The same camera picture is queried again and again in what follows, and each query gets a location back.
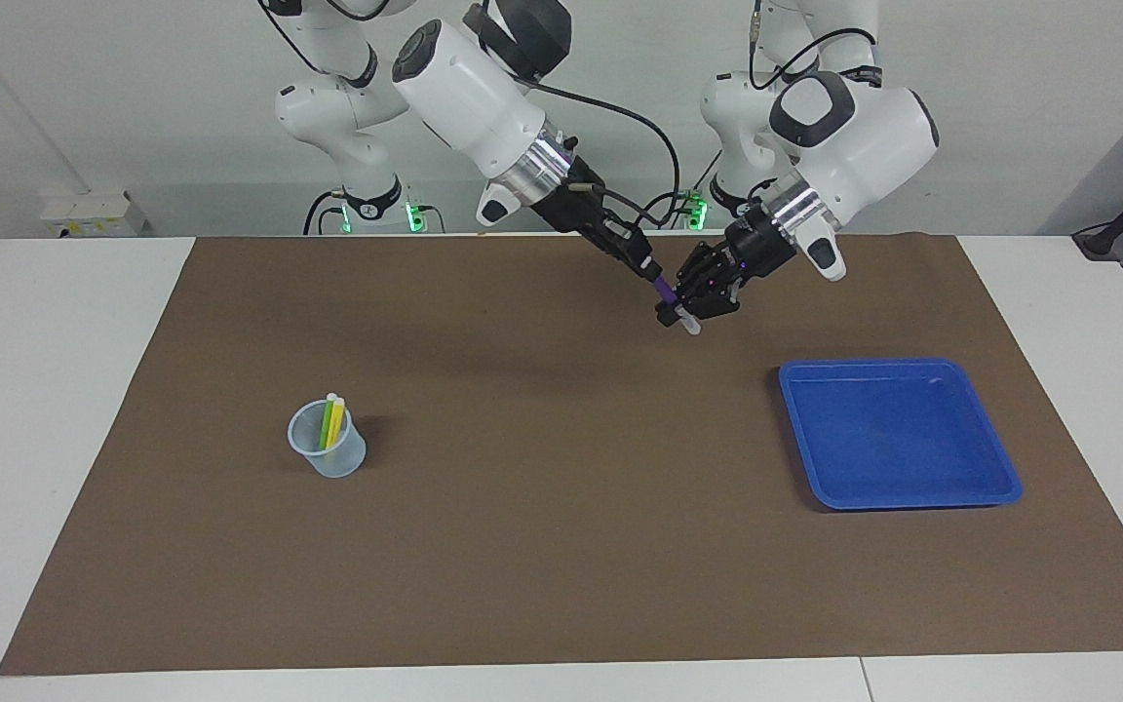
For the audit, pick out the purple pen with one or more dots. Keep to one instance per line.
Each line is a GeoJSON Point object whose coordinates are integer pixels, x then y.
{"type": "Point", "coordinates": [665, 290]}

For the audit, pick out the white wall socket box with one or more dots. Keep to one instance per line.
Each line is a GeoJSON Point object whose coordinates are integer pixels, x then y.
{"type": "Point", "coordinates": [94, 214]}

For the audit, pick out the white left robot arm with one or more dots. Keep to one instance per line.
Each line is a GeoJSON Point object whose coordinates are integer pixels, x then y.
{"type": "Point", "coordinates": [854, 127]}

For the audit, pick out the green pen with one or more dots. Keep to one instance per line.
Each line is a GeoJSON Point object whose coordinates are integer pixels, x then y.
{"type": "Point", "coordinates": [327, 419]}

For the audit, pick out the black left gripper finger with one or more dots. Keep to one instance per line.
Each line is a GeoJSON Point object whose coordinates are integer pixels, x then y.
{"type": "Point", "coordinates": [669, 314]}
{"type": "Point", "coordinates": [708, 304]}

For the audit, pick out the blue plastic tray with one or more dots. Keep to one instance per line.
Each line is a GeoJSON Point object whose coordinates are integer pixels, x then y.
{"type": "Point", "coordinates": [898, 439]}

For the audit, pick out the translucent plastic cup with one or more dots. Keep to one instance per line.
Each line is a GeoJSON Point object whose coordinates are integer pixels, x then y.
{"type": "Point", "coordinates": [339, 463]}

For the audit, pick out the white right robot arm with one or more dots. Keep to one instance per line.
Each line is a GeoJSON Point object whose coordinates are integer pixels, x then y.
{"type": "Point", "coordinates": [469, 97]}

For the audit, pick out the yellow pen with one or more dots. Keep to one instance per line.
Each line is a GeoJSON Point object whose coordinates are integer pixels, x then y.
{"type": "Point", "coordinates": [334, 424]}

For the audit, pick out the brown table mat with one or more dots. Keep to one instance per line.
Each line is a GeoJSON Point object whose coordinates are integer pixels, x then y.
{"type": "Point", "coordinates": [561, 546]}

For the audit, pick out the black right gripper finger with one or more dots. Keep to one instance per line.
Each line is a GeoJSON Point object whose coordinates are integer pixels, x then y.
{"type": "Point", "coordinates": [657, 267]}
{"type": "Point", "coordinates": [643, 273]}

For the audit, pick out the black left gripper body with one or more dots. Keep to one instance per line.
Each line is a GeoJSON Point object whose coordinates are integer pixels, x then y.
{"type": "Point", "coordinates": [742, 255]}

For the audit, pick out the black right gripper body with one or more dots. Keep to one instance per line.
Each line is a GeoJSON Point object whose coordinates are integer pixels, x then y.
{"type": "Point", "coordinates": [600, 224]}

